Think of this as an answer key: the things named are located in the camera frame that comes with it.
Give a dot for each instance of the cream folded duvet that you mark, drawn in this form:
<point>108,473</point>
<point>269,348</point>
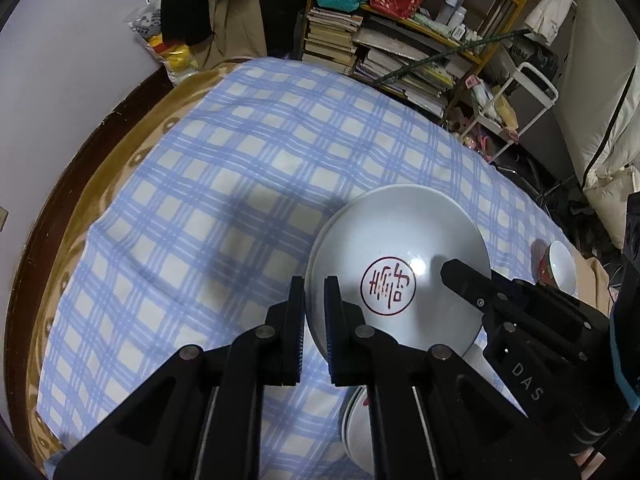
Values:
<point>615,125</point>

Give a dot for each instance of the white bowl with red label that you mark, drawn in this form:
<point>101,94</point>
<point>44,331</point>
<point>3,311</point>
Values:
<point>400,220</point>

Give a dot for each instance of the black hanging garment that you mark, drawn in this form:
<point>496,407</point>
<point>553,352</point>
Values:
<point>187,0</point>

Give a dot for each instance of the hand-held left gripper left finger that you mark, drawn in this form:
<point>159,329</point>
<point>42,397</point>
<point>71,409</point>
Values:
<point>299,330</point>

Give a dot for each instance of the stack of magazines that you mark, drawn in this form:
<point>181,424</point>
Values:
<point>405,77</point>

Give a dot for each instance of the red patterned bowl green band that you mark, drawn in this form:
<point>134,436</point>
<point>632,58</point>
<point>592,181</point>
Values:
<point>560,265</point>

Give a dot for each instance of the beige wall socket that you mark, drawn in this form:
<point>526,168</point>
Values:
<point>2,219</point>

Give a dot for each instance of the dark wooden bed frame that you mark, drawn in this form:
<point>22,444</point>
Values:
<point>55,210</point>

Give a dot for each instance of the clear plastic snack bag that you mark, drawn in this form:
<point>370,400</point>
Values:
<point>160,40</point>

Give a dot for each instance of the yellow wooden shelf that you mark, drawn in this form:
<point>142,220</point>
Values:
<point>480,50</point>

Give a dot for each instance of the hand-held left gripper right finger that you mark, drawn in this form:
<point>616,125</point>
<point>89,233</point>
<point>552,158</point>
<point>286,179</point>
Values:
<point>331,330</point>

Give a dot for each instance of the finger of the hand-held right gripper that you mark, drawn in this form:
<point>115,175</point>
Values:
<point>465,280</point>

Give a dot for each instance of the green pole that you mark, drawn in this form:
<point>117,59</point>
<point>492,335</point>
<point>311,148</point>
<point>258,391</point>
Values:
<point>450,57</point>

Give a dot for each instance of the group of white bottles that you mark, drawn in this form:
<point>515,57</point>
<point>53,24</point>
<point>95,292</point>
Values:
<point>457,15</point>

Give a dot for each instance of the tan hanging cloth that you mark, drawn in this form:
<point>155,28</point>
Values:
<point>245,15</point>

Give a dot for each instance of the white metal trolley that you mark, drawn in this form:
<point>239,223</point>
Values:
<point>525,95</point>

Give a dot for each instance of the stack of old books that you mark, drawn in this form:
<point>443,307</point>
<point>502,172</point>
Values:
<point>330,40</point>

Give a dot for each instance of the blue checked cloth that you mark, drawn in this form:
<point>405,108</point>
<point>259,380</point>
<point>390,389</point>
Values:
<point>200,185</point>

